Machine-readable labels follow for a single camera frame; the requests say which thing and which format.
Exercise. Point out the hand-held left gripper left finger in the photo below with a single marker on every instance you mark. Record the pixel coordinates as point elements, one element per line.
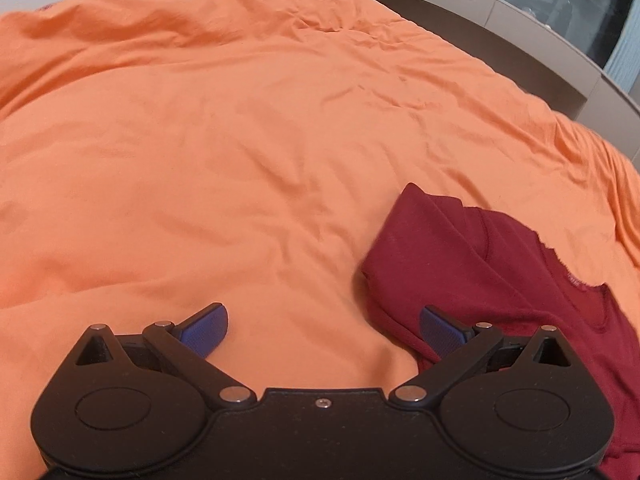
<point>204,331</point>

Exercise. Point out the grey built-in wardrobe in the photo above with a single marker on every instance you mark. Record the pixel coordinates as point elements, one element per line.
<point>525,40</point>

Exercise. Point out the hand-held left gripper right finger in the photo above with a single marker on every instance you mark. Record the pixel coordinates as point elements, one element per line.
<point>441,334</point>

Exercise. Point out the orange blanket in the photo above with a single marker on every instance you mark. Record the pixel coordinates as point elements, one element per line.
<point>200,160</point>

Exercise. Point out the light blue curtain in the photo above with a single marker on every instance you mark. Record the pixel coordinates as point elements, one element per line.
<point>625,65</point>

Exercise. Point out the dark red shirt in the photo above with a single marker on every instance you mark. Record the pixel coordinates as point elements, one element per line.
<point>465,270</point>

